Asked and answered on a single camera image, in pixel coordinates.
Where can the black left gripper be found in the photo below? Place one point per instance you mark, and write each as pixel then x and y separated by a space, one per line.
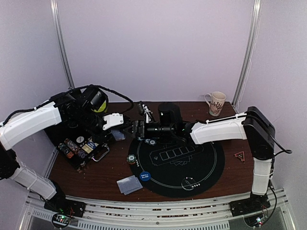
pixel 106 135

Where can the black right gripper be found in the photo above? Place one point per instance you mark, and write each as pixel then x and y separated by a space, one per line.
pixel 141 129

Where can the blue green poker chips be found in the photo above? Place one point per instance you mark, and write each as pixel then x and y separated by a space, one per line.
pixel 151 142

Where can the grey cloth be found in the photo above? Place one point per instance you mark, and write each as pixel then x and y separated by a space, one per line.
pixel 118 136

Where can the stack of poker chips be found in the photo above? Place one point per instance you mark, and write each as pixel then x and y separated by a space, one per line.
pixel 131 159

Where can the blue small blind button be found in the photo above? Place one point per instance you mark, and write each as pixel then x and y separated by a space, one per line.
pixel 145 176

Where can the dealt cards front pile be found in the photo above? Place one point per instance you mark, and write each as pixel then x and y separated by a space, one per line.
pixel 129 184

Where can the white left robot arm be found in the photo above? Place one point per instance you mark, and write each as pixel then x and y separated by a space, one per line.
pixel 18 128

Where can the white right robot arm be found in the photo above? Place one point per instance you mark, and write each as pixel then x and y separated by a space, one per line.
pixel 250 130

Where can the texas holdem card deck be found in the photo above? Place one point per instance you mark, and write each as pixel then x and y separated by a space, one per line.
pixel 89 146

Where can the green bowl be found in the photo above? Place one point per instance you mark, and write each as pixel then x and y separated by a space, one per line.
pixel 102 108

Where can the white round dealer chip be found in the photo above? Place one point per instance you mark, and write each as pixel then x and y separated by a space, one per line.
pixel 80 139

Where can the black poker chip case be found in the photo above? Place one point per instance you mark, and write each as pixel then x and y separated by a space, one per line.
pixel 58 133

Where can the front row poker chips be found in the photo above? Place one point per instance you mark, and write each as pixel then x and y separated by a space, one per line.
pixel 70 149

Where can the round black poker mat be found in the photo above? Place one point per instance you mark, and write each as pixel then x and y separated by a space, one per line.
pixel 169 163

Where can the clear dealer button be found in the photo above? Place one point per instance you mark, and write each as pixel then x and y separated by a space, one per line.
pixel 188 183

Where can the white patterned mug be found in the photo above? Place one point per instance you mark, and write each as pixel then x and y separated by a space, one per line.
pixel 215 101

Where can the red black triangular holder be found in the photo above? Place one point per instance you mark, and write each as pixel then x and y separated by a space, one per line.
pixel 240 156

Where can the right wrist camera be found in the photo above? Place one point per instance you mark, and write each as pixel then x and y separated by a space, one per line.
pixel 169 115

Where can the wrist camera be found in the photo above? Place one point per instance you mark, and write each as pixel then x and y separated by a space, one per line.
pixel 93 98
pixel 169 115

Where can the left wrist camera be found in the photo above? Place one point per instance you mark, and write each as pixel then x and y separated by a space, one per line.
pixel 93 98

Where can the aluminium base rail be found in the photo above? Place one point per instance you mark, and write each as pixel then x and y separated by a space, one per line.
pixel 199 214

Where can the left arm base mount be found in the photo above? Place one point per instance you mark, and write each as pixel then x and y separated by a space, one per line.
pixel 66 215

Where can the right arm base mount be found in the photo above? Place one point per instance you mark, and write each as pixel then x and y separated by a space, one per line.
pixel 253 210

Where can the left aluminium frame post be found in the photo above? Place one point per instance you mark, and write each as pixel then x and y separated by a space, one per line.
pixel 62 49

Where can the aluminium frame post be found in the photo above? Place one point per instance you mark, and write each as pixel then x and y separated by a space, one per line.
pixel 251 43
pixel 62 49

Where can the right aluminium frame post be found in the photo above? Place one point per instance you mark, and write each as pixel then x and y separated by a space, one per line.
pixel 251 43

